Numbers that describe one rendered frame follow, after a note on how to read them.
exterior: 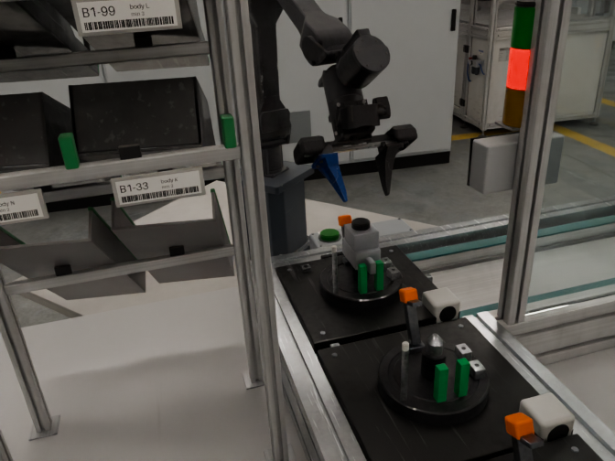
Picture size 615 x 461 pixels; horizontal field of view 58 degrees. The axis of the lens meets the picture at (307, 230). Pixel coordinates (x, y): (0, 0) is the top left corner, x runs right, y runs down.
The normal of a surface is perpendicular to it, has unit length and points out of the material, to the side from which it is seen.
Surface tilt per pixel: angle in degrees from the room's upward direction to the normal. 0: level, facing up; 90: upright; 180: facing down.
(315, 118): 90
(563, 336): 90
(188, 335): 0
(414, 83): 90
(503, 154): 90
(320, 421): 0
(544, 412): 0
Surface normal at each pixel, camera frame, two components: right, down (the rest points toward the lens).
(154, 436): -0.05, -0.90
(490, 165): 0.28, 0.41
